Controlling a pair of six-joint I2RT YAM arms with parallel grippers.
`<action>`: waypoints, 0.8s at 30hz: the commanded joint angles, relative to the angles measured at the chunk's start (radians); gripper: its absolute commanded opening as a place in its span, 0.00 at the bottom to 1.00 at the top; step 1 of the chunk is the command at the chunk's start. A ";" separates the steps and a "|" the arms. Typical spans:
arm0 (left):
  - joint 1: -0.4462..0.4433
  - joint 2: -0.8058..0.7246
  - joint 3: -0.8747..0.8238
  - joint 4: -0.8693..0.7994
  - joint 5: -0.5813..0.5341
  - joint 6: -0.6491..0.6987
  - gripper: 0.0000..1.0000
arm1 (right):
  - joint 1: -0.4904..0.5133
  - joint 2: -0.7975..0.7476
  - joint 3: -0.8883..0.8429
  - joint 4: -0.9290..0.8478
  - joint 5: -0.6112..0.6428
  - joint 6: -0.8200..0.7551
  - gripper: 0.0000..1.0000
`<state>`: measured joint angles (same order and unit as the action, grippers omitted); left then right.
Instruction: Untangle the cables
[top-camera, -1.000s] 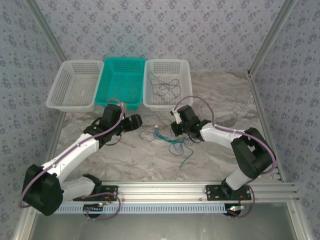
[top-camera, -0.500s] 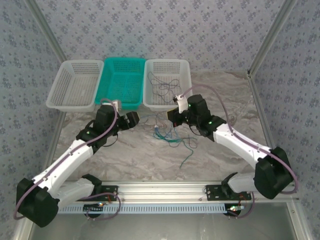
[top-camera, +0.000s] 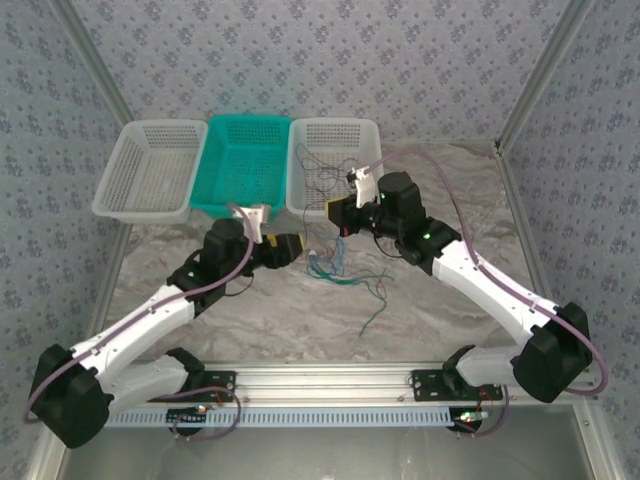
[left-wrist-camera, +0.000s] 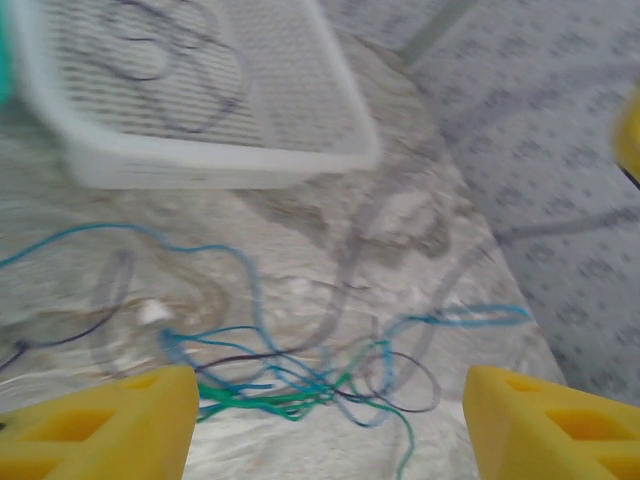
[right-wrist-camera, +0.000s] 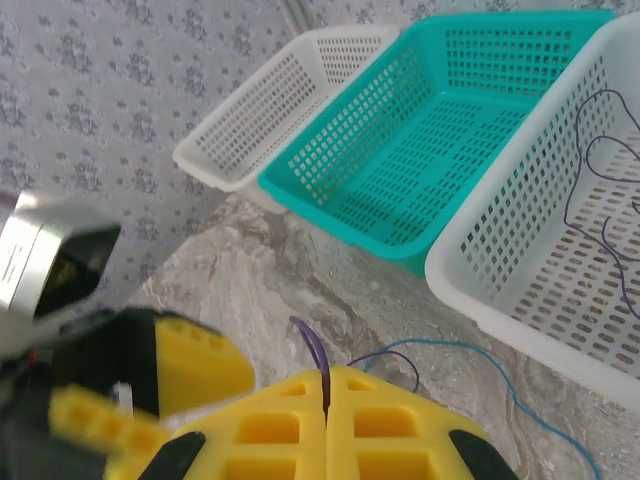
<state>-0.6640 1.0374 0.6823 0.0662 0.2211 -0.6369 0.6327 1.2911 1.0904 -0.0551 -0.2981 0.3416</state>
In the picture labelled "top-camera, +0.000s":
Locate white perforated plastic basket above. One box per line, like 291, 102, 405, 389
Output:
91, 119, 209, 225
284, 117, 384, 224

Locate teal perforated plastic basket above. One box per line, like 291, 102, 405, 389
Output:
188, 114, 294, 220

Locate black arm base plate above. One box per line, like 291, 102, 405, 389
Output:
410, 368, 504, 404
149, 368, 237, 404

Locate lavender base cable loop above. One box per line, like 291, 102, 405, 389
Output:
455, 383, 510, 439
172, 385, 243, 444

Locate thin green wire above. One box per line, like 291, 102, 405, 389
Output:
305, 259, 396, 337

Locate thin dark purple wire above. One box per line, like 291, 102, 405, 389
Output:
293, 143, 397, 314

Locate white slotted cable duct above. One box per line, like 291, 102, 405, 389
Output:
107, 410, 456, 429

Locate small black circuit board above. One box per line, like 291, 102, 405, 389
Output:
166, 405, 210, 427
451, 408, 490, 432

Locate aluminium frame post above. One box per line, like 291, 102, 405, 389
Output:
49, 0, 134, 126
493, 0, 600, 154

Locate thin light blue wire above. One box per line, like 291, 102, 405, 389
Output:
329, 235, 350, 277

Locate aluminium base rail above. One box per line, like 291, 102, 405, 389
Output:
149, 363, 506, 404

